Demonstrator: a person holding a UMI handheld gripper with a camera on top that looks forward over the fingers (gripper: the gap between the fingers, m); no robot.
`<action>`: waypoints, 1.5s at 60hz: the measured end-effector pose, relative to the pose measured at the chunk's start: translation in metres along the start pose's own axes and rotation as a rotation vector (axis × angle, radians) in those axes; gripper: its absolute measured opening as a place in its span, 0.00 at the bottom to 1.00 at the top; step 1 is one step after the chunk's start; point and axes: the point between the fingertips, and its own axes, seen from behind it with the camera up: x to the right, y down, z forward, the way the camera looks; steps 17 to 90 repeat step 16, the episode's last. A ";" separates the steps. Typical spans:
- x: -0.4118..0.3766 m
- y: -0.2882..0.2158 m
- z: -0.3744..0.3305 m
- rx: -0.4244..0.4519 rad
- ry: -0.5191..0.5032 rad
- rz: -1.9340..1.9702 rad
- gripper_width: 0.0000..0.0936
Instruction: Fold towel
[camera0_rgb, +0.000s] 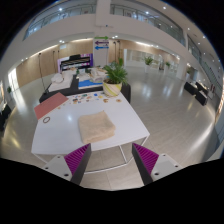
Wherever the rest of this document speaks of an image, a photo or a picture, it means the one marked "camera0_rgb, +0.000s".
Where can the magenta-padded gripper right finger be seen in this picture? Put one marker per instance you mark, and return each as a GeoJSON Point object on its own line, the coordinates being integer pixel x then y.
{"type": "Point", "coordinates": [146, 159]}

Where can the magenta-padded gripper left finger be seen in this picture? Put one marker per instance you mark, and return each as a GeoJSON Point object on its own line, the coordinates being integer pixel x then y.
{"type": "Point", "coordinates": [77, 159]}

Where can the beige terry towel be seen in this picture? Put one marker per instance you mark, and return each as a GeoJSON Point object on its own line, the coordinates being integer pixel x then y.
{"type": "Point", "coordinates": [96, 126]}

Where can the pink flat board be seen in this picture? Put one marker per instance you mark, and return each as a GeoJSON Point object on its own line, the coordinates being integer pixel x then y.
{"type": "Point", "coordinates": [50, 105]}

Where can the sheet of colourful stickers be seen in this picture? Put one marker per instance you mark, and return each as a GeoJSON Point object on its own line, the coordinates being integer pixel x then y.
{"type": "Point", "coordinates": [83, 98]}

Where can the small round wooden piece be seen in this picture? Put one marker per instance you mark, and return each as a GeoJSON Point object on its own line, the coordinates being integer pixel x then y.
{"type": "Point", "coordinates": [118, 100]}
{"type": "Point", "coordinates": [106, 100]}

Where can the white landscape model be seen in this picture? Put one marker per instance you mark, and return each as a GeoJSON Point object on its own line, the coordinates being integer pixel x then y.
{"type": "Point", "coordinates": [61, 85]}

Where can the blue and white model board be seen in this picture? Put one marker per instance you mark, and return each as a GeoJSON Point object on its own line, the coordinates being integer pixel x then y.
{"type": "Point", "coordinates": [87, 83]}

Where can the potted plant in striped pot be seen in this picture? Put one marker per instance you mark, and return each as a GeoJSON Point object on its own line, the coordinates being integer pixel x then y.
{"type": "Point", "coordinates": [111, 89]}

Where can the group of black chairs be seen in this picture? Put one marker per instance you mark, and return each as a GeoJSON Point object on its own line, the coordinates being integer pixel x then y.
{"type": "Point", "coordinates": [198, 93]}
{"type": "Point", "coordinates": [4, 116]}

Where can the black floor lamp pole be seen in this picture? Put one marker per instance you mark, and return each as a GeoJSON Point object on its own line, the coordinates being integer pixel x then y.
{"type": "Point", "coordinates": [41, 70]}

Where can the small far potted plant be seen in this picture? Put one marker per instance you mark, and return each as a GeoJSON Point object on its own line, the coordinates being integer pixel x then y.
{"type": "Point", "coordinates": [9, 89]}

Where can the arrow direction sign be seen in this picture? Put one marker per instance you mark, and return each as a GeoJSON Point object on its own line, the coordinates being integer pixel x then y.
{"type": "Point", "coordinates": [101, 42]}

